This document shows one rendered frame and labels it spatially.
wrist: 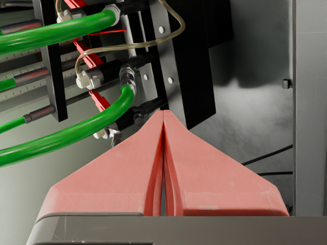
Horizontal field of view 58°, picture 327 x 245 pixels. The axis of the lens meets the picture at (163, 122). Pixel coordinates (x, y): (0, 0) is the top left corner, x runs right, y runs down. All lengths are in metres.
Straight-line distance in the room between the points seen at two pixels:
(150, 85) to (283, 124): 0.25
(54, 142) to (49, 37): 0.08
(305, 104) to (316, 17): 0.10
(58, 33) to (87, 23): 0.03
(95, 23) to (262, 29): 0.34
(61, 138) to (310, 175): 0.32
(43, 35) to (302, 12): 0.26
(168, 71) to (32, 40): 0.28
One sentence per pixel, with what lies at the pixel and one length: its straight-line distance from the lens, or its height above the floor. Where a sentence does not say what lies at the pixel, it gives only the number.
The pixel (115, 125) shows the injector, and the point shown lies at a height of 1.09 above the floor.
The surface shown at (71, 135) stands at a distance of 0.25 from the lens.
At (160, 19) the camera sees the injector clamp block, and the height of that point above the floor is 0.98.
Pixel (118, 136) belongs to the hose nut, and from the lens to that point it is 0.40.
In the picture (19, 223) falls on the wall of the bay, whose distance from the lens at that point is 0.79.
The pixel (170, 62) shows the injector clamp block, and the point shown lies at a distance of 0.47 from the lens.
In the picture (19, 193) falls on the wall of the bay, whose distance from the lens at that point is 0.75.
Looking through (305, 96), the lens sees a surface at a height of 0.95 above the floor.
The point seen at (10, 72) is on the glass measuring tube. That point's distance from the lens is 0.67.
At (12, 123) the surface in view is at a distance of 0.61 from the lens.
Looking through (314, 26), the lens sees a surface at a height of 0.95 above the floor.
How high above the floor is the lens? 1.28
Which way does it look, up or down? 34 degrees down
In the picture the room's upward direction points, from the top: 119 degrees counter-clockwise
